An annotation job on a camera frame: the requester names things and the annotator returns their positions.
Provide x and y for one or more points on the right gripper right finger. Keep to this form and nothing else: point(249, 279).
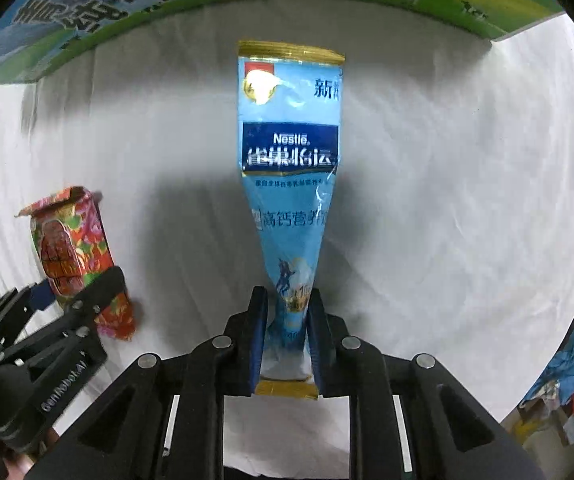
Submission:
point(409, 419)

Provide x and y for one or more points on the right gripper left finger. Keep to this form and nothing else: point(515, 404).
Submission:
point(164, 418)

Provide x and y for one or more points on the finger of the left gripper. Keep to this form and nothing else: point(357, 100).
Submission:
point(96, 297)
point(18, 306)

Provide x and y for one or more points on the red floral wet wipes pack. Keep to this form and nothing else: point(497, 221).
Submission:
point(69, 240)

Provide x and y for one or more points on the blue Nestle milk powder bag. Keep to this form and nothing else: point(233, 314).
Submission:
point(289, 151)

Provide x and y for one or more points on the grey table cloth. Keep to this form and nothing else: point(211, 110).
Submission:
point(451, 228)

